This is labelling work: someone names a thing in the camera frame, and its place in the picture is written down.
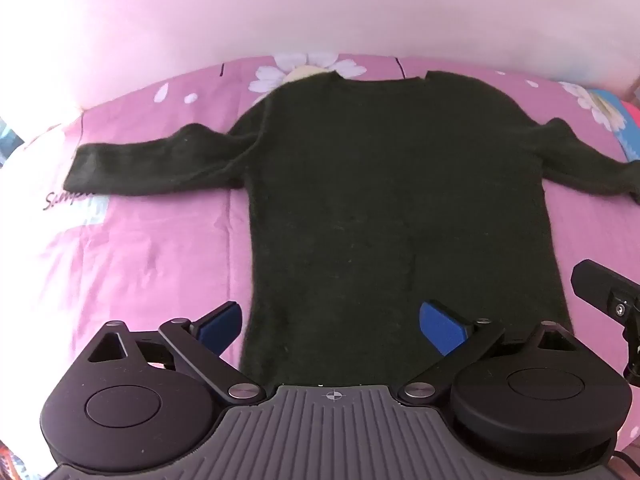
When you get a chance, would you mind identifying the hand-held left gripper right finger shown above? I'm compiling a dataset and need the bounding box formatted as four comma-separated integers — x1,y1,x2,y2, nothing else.
399,301,581,406

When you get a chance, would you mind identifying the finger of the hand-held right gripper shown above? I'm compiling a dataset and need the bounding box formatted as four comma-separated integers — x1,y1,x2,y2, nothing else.
571,259,640,322

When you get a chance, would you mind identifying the dark green knit sweater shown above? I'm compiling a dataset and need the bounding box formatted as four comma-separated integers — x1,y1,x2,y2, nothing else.
65,71,640,392

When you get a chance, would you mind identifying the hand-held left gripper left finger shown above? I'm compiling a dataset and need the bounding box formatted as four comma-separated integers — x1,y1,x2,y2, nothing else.
87,301,267,406

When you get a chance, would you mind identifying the pink floral bed sheet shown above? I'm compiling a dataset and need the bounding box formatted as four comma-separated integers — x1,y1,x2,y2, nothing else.
0,52,640,480

